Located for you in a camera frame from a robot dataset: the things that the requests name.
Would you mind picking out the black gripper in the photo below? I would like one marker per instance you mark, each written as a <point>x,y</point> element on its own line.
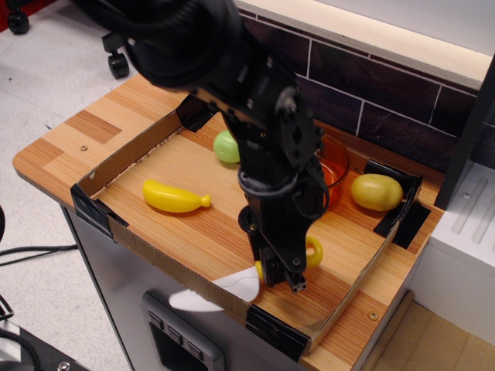
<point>277,222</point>

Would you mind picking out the toy knife yellow handle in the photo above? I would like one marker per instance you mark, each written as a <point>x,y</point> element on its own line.
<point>244,284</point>

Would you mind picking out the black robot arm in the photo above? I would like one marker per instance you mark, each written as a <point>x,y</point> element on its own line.
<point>204,48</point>

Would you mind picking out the orange transparent plastic pot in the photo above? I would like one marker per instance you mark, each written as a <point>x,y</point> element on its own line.
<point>334,160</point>

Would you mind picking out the cardboard fence with black tape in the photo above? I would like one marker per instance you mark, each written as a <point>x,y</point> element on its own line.
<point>132,248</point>

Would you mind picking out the yellow-green toy potato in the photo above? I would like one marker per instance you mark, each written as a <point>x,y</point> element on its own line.
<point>376,192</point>

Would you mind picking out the grey oven control panel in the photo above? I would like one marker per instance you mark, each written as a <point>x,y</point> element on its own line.
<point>178,345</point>

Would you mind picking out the green toy apple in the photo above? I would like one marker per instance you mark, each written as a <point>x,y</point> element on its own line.
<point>225,148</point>

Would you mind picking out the yellow toy banana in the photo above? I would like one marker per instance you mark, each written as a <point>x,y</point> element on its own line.
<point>172,199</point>

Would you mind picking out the light wooden shelf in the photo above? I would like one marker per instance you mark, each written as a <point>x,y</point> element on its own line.
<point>444,60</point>

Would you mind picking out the black chair base with casters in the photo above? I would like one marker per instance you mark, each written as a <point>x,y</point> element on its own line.
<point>18,24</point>

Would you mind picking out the black vertical post right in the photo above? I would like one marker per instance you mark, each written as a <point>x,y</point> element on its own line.
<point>475,137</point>

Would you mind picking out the metal frame with screw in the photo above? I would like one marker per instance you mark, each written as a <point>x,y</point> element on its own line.
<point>22,350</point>

